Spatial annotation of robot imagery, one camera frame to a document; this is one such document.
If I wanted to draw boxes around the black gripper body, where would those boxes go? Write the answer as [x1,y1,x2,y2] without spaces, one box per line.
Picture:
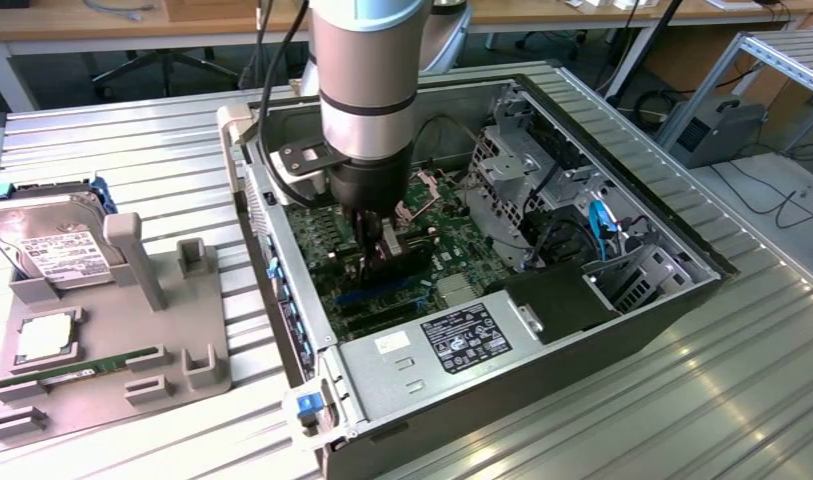
[328,147,416,215]

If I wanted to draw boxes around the Nvidia Quadro graphics card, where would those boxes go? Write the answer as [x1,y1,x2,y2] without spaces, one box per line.
[311,234,433,301]

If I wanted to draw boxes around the metal socket cover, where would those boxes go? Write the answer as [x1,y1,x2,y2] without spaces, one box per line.
[397,169,449,224]

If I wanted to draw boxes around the green motherboard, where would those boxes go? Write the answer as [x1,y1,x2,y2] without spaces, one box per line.
[280,167,508,347]

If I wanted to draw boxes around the blue expansion slot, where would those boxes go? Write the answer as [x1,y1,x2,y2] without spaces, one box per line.
[336,285,419,306]

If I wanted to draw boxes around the black expansion slot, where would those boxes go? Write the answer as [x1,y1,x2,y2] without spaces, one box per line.
[343,298,416,324]
[345,309,421,336]

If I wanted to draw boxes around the silver chipset heatsink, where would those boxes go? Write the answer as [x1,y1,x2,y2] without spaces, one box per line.
[435,276,480,307]

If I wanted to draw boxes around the silver disk bay cage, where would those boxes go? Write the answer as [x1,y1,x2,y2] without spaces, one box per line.
[469,82,625,221]

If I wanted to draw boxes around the silver power supply unit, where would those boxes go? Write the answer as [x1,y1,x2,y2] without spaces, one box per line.
[323,291,549,426]

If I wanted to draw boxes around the blue case latch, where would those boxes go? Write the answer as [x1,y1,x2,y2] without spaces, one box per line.
[295,393,327,420]

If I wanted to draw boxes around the open black PC case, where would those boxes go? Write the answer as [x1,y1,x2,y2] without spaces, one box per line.
[216,72,742,480]

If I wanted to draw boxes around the blue disk carrier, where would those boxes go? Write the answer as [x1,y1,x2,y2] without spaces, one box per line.
[0,171,120,217]

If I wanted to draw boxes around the grey parts rack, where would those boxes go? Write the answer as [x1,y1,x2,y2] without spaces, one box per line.
[0,211,236,455]

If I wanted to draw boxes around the silver hard disk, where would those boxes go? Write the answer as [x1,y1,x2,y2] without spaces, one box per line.
[0,192,126,292]

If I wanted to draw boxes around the black stand pole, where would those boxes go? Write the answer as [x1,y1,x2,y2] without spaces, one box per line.
[605,0,687,101]

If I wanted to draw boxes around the green RAM stick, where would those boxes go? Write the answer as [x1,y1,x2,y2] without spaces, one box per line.
[0,348,160,390]

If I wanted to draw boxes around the silver CPU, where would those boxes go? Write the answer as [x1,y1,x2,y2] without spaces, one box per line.
[14,316,76,365]

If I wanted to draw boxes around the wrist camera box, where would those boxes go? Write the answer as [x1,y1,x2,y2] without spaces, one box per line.
[264,141,347,207]

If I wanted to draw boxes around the black looped wire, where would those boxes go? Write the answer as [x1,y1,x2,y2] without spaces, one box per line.
[416,114,480,174]

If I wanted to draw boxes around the black wire bundle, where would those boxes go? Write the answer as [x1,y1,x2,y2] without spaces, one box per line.
[517,204,599,274]

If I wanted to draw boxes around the black air duct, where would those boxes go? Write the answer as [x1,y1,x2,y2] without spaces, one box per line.
[484,263,627,347]

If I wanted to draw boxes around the thin hanging cable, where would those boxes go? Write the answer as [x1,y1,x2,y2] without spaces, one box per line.
[244,0,276,89]

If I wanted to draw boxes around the blue disk wire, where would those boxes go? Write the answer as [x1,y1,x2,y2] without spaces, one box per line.
[585,198,623,264]

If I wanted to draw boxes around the coiled floor cables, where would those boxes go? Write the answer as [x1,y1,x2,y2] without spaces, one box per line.
[635,88,676,126]

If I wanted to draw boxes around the light blue network cable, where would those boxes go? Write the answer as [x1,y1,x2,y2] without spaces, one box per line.
[84,0,158,22]

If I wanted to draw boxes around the grey floor unit with handle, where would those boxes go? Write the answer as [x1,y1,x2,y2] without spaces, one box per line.
[664,97,770,170]

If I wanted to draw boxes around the aluminium frame with slats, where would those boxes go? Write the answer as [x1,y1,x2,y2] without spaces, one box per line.
[656,27,813,157]

